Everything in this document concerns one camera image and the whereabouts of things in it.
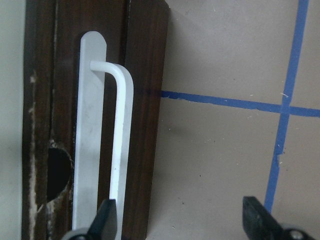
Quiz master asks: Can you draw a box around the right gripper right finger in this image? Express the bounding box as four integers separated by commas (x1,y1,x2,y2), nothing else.
242,196,292,240

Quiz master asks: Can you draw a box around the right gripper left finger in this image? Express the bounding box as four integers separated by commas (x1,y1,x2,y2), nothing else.
86,199,118,240

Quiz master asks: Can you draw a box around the white drawer handle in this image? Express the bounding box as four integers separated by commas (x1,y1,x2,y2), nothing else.
72,31,134,240

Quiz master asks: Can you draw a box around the dark wooden drawer cabinet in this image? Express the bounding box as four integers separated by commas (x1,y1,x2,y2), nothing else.
21,0,170,240

